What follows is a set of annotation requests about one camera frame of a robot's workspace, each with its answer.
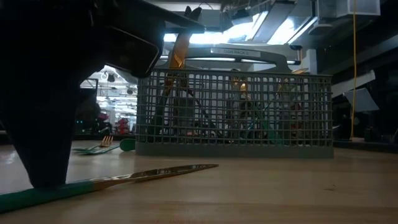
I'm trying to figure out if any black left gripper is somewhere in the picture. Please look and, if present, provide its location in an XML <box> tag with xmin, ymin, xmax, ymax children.
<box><xmin>0</xmin><ymin>0</ymin><xmax>205</xmax><ymax>88</ymax></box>

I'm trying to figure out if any gold knife green handle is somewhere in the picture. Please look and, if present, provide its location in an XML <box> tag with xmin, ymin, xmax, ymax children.
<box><xmin>154</xmin><ymin>6</ymin><xmax>203</xmax><ymax>141</ymax></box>
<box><xmin>0</xmin><ymin>164</ymin><xmax>220</xmax><ymax>215</ymax></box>

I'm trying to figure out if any grey plastic cutlery basket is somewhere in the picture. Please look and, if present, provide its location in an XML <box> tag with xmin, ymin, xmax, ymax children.
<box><xmin>135</xmin><ymin>45</ymin><xmax>335</xmax><ymax>159</ymax></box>

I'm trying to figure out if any gold spoon green handle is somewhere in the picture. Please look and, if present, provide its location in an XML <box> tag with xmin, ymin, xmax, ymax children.
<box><xmin>231</xmin><ymin>76</ymin><xmax>250</xmax><ymax>95</ymax></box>

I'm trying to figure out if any ceiling light panel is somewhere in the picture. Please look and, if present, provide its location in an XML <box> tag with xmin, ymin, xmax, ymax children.
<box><xmin>163</xmin><ymin>30</ymin><xmax>224</xmax><ymax>45</ymax></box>
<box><xmin>223</xmin><ymin>9</ymin><xmax>315</xmax><ymax>45</ymax></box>

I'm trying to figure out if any white hanging panel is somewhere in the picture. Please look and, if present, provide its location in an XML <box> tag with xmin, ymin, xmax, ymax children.
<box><xmin>337</xmin><ymin>0</ymin><xmax>382</xmax><ymax>18</ymax></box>

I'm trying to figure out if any grey angled panel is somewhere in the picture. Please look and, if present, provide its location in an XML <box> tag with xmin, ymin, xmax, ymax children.
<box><xmin>330</xmin><ymin>68</ymin><xmax>381</xmax><ymax>113</ymax></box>

